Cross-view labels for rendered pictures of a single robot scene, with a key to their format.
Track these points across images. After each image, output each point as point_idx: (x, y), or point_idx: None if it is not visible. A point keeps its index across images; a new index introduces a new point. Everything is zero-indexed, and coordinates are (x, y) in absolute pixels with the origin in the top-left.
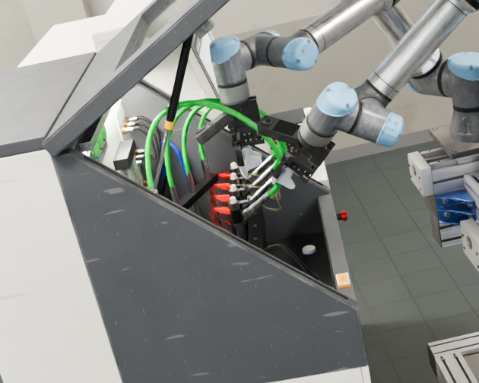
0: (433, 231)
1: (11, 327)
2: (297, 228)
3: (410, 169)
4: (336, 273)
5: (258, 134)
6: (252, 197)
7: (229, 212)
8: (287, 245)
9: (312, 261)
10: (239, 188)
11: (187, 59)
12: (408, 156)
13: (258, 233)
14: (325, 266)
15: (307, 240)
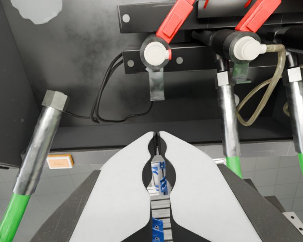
0: (249, 182)
1: None
2: (285, 91)
3: (296, 224)
4: (82, 154)
5: None
6: (222, 86)
7: (156, 33)
8: (260, 74)
9: (206, 102)
10: (300, 50)
11: None
12: None
13: (196, 66)
14: (191, 114)
15: (260, 97)
